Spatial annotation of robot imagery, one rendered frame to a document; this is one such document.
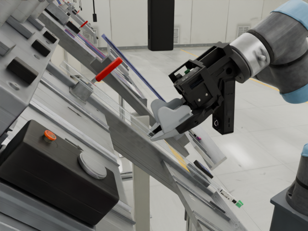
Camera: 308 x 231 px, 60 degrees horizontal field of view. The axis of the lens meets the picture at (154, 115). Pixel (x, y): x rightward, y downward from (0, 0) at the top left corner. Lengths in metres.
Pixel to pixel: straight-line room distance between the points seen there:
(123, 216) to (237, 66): 0.32
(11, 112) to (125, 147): 0.44
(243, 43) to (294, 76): 0.13
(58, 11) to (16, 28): 1.29
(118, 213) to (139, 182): 0.75
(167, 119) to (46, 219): 0.32
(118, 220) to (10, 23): 0.23
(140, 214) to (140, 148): 0.56
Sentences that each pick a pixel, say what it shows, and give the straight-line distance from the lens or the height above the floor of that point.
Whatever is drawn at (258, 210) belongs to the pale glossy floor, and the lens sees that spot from 1.91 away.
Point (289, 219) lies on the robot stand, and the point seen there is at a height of 0.51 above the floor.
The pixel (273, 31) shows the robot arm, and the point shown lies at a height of 1.15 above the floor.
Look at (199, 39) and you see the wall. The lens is 8.76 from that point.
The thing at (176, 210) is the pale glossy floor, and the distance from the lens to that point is 1.80.
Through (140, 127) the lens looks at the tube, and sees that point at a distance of 0.49.
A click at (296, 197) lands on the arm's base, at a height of 0.59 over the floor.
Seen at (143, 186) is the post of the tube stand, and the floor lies 0.56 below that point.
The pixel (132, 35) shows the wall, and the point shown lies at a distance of 8.11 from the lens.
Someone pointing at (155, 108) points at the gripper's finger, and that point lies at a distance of 0.51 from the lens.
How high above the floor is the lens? 1.19
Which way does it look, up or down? 22 degrees down
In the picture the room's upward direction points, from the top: straight up
